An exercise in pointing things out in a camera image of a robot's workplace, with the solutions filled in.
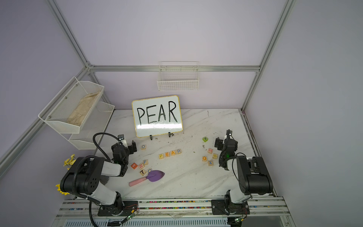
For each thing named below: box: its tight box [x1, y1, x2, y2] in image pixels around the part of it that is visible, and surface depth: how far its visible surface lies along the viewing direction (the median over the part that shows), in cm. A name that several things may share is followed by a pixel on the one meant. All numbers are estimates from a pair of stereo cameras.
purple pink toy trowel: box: [129, 169, 165, 187], surface depth 84 cm
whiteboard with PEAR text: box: [131, 95, 184, 139], surface depth 103 cm
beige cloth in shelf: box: [66, 91, 100, 127], surface depth 81 cm
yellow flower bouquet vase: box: [63, 154, 77, 171], surface depth 67 cm
